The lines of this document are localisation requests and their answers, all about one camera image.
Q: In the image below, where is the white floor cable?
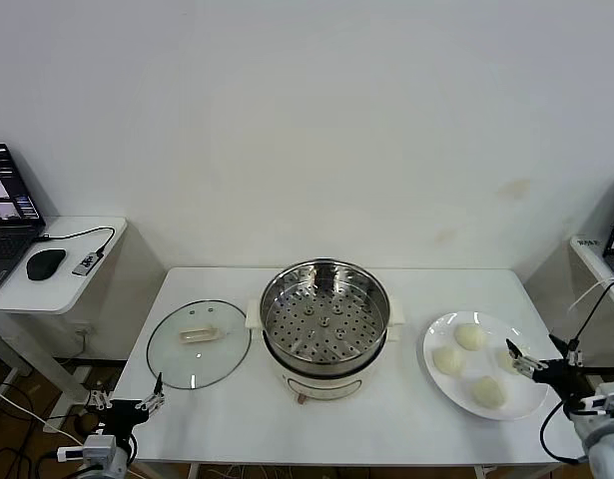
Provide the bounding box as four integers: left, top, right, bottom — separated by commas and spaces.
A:
0, 381, 88, 448

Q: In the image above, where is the white hanging cable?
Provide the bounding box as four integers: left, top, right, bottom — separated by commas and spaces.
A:
568, 276, 614, 314

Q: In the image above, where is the white side table with mouse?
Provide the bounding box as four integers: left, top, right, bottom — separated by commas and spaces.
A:
0, 215, 128, 420

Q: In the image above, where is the black computer mouse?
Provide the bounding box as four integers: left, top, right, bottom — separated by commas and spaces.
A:
25, 247, 68, 281

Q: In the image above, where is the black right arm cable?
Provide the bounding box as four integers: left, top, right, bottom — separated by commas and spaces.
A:
539, 398, 587, 463

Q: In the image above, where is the perforated steel steamer basket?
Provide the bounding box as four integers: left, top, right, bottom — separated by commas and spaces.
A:
260, 257, 391, 374

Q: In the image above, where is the black laptop with keyboard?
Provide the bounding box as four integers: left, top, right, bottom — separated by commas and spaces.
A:
0, 143, 47, 291

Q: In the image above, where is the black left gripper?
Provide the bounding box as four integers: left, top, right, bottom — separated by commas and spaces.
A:
89, 371, 167, 440

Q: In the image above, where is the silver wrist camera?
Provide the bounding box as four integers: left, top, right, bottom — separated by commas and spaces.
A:
578, 381, 614, 418
56, 433, 119, 465

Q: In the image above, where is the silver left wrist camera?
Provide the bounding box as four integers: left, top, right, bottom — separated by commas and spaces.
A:
56, 433, 119, 465

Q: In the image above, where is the black usb cable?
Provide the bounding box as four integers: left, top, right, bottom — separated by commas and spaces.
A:
34, 227, 117, 260

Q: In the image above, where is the white round plate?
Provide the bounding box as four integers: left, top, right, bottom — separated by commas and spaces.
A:
421, 310, 550, 422

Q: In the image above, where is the white side table with label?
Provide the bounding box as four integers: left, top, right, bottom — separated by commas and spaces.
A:
568, 234, 614, 415

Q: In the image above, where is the glass lid with cream handle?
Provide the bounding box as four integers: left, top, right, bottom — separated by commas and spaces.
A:
146, 298, 252, 391

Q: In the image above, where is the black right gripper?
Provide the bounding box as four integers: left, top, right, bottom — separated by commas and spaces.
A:
505, 332, 587, 395

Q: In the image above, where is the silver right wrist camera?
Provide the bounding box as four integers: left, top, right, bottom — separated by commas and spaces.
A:
578, 381, 614, 418

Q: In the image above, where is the black hanging cable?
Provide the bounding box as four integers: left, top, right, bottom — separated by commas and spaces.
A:
568, 278, 614, 345

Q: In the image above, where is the grey usb hub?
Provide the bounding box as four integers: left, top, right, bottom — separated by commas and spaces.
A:
71, 250, 104, 277

